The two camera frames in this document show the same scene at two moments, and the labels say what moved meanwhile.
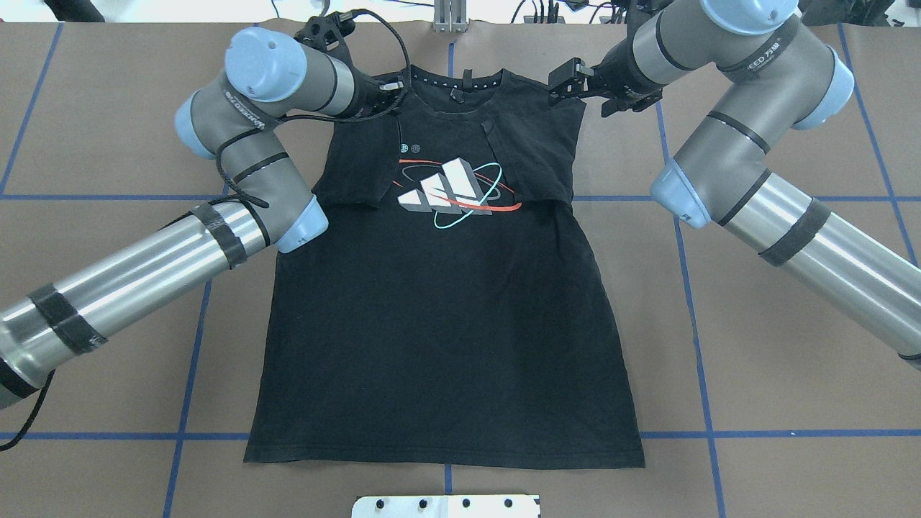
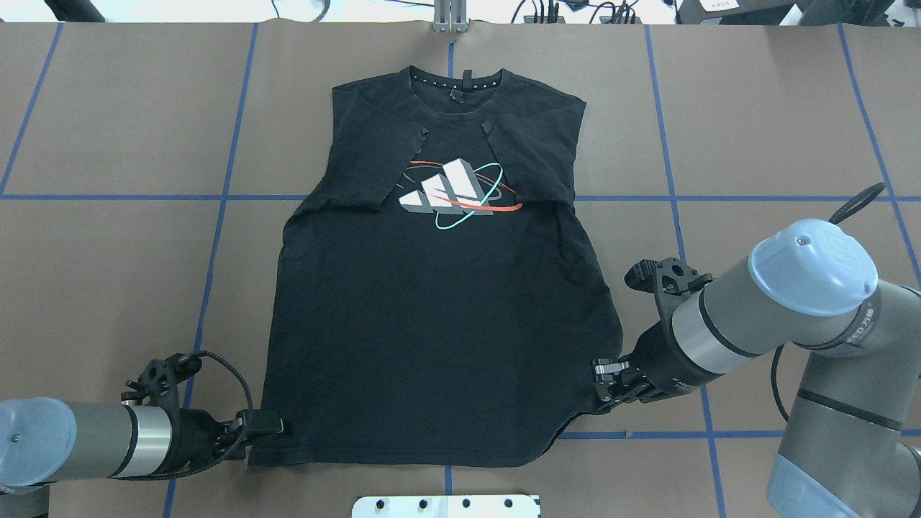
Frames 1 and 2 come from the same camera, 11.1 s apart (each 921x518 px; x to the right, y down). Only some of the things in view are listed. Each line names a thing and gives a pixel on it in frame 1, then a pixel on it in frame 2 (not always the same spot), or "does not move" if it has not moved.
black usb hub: x=560 y=19 does not move
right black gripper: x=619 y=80 to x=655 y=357
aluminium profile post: x=450 y=16 does not move
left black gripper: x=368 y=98 to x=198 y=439
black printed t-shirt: x=437 y=303 does not move
